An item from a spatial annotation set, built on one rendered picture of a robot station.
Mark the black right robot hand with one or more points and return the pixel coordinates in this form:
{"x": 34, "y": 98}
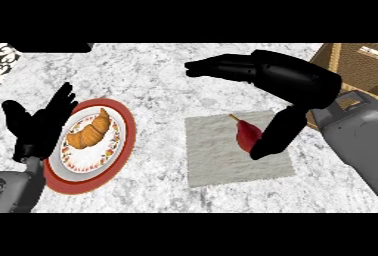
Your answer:
{"x": 290, "y": 80}

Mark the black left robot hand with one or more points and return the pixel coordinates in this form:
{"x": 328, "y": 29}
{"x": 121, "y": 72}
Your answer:
{"x": 34, "y": 128}

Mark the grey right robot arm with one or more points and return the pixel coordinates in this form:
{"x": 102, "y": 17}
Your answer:
{"x": 352, "y": 133}

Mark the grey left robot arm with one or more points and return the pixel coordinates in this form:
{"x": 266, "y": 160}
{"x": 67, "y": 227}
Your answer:
{"x": 16, "y": 188}

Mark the brown wicker basket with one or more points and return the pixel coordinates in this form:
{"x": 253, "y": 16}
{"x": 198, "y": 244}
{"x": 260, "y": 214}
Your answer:
{"x": 352, "y": 66}

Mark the red round placemat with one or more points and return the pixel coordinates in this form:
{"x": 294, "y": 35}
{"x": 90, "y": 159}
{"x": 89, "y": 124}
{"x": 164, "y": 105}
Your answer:
{"x": 93, "y": 146}

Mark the red pear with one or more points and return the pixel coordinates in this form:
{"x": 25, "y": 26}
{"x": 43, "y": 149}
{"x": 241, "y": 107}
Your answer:
{"x": 245, "y": 135}

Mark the grey square placemat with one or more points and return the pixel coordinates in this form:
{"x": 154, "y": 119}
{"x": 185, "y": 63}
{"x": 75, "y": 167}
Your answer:
{"x": 230, "y": 150}

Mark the golden croissant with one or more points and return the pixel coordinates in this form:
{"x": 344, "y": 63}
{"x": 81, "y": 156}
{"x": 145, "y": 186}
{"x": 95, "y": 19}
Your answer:
{"x": 90, "y": 130}

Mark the white floral rimmed plate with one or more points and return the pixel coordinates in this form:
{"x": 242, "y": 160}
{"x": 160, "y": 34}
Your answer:
{"x": 93, "y": 146}

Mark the white black patterned object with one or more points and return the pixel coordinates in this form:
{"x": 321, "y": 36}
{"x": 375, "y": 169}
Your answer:
{"x": 7, "y": 60}

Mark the black appliance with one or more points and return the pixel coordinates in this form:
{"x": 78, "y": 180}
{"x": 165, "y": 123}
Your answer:
{"x": 52, "y": 47}

